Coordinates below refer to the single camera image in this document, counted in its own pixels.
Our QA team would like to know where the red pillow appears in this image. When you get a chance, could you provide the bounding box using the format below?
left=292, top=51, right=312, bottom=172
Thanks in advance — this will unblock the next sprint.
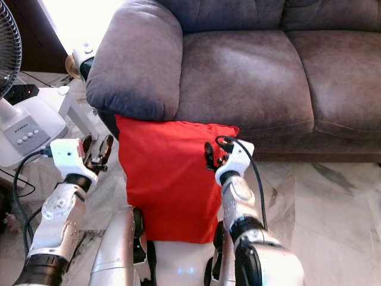
left=115, top=114, right=240, bottom=245

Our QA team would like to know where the grey-brown fabric sofa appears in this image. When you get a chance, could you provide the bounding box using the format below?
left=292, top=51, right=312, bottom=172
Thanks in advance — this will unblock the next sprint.
left=86, top=0, right=381, bottom=166

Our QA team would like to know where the white side table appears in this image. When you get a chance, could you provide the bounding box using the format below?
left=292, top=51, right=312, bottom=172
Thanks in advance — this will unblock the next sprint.
left=36, top=86, right=96, bottom=139

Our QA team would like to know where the gold ball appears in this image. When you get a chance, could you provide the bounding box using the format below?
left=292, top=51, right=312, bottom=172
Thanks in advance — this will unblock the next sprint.
left=65, top=57, right=81, bottom=80

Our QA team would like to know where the black power strip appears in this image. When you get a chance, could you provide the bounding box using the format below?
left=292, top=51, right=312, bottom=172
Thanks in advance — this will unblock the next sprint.
left=5, top=83, right=40, bottom=103

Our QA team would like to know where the white and black round device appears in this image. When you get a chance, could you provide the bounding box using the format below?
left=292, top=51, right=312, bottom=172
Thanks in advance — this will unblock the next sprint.
left=71, top=42, right=97, bottom=82

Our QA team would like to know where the small pink toy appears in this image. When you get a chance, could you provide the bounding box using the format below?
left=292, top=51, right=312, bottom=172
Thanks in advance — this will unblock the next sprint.
left=5, top=213, right=23, bottom=234

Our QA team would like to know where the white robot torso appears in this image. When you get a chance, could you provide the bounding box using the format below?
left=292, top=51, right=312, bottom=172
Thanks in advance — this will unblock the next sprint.
left=146, top=240, right=215, bottom=286

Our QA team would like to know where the dark brown wooden panel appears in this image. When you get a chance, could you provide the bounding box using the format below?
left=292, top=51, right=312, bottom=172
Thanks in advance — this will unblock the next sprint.
left=9, top=0, right=63, bottom=75

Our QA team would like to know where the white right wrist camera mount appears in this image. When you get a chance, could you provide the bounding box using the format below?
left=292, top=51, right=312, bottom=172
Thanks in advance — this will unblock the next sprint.
left=216, top=140, right=255, bottom=187

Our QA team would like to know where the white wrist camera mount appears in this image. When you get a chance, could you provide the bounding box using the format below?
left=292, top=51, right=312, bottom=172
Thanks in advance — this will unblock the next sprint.
left=50, top=138, right=99, bottom=183
left=216, top=140, right=255, bottom=187

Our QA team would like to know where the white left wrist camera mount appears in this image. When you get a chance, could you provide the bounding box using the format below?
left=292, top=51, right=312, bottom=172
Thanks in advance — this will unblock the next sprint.
left=50, top=138, right=99, bottom=183

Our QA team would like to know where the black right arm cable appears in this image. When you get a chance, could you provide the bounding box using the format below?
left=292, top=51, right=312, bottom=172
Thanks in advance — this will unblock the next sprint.
left=216, top=135, right=268, bottom=232

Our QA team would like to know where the white pedestal fan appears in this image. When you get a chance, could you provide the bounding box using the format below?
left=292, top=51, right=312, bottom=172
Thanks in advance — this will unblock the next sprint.
left=0, top=0, right=69, bottom=172

